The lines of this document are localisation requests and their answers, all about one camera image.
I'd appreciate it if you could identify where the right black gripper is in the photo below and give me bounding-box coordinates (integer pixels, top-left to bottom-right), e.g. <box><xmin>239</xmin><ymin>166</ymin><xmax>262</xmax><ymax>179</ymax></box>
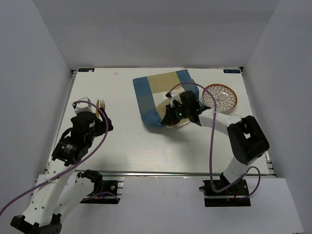
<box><xmin>162</xmin><ymin>102</ymin><xmax>190</xmax><ymax>125</ymax></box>

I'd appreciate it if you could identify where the blue beige cloth placemat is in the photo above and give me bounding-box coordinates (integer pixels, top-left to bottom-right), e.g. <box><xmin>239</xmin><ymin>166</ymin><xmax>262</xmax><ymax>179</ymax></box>
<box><xmin>133</xmin><ymin>69</ymin><xmax>199</xmax><ymax>127</ymax></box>

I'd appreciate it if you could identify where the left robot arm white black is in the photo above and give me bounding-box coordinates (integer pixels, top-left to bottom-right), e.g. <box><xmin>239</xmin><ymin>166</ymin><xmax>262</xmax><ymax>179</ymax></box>
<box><xmin>10</xmin><ymin>107</ymin><xmax>113</xmax><ymax>234</ymax></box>

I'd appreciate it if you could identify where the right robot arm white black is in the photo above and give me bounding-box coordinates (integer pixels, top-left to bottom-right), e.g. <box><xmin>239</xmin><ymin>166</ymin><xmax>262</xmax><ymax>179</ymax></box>
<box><xmin>161</xmin><ymin>91</ymin><xmax>270</xmax><ymax>195</ymax></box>

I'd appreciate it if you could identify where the gold knife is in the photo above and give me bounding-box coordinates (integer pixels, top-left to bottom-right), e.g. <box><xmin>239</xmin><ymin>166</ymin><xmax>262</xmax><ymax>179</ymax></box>
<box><xmin>96</xmin><ymin>99</ymin><xmax>100</xmax><ymax>118</ymax></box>

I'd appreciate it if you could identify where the gold fork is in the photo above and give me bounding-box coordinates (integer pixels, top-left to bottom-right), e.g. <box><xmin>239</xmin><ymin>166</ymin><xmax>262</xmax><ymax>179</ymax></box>
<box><xmin>99</xmin><ymin>99</ymin><xmax>106</xmax><ymax>110</ymax></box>

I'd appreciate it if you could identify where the patterned ceramic plate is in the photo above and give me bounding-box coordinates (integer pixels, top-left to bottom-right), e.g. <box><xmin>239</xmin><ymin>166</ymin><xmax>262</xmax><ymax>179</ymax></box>
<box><xmin>200</xmin><ymin>84</ymin><xmax>238</xmax><ymax>112</ymax></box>

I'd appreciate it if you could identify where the clear drinking glass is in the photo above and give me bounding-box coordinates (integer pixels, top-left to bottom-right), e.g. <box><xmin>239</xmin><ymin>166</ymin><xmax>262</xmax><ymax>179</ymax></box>
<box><xmin>230</xmin><ymin>114</ymin><xmax>242</xmax><ymax>122</ymax></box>

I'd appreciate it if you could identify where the left blue corner sticker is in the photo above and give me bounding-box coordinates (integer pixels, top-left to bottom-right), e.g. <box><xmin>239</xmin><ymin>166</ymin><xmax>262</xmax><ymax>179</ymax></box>
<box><xmin>78</xmin><ymin>68</ymin><xmax>95</xmax><ymax>73</ymax></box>

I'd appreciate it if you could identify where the blue corner sticker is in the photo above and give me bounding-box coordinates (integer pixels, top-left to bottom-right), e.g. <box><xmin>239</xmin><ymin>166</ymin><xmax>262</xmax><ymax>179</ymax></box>
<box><xmin>223</xmin><ymin>69</ymin><xmax>241</xmax><ymax>74</ymax></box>
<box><xmin>78</xmin><ymin>68</ymin><xmax>95</xmax><ymax>73</ymax></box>

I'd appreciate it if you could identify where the right blue corner sticker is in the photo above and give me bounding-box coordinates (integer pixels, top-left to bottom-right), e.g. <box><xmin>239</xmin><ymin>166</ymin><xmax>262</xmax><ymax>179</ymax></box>
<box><xmin>223</xmin><ymin>69</ymin><xmax>241</xmax><ymax>74</ymax></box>

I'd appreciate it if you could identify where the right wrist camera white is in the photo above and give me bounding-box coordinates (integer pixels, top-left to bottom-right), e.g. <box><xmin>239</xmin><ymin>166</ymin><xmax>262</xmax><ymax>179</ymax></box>
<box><xmin>165</xmin><ymin>91</ymin><xmax>181</xmax><ymax>108</ymax></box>

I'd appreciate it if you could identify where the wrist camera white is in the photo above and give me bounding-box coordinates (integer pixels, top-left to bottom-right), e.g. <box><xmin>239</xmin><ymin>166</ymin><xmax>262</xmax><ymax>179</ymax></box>
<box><xmin>165</xmin><ymin>91</ymin><xmax>181</xmax><ymax>108</ymax></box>
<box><xmin>72</xmin><ymin>97</ymin><xmax>93</xmax><ymax>115</ymax></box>

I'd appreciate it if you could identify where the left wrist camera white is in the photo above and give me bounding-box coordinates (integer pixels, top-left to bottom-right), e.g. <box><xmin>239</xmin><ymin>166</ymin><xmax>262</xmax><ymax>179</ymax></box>
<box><xmin>72</xmin><ymin>97</ymin><xmax>93</xmax><ymax>115</ymax></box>

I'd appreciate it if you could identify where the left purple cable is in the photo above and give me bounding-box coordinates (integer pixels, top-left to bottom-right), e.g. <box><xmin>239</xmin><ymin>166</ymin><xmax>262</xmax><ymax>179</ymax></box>
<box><xmin>0</xmin><ymin>100</ymin><xmax>109</xmax><ymax>215</ymax></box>

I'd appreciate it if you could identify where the purple cable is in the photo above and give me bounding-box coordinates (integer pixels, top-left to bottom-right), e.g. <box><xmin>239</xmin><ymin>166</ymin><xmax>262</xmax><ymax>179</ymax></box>
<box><xmin>168</xmin><ymin>82</ymin><xmax>261</xmax><ymax>200</ymax></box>
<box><xmin>0</xmin><ymin>100</ymin><xmax>109</xmax><ymax>215</ymax></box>

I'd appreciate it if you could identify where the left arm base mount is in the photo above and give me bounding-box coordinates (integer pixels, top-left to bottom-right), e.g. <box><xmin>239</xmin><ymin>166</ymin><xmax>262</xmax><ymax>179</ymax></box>
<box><xmin>80</xmin><ymin>176</ymin><xmax>124</xmax><ymax>205</ymax></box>

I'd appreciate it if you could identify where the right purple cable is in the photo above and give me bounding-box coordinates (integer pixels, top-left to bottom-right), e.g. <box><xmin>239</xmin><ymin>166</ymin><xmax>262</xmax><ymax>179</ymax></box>
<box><xmin>168</xmin><ymin>82</ymin><xmax>261</xmax><ymax>200</ymax></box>

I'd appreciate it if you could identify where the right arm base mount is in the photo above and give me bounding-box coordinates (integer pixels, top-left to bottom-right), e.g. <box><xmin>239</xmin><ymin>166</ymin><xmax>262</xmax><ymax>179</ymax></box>
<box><xmin>199</xmin><ymin>179</ymin><xmax>251</xmax><ymax>207</ymax></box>

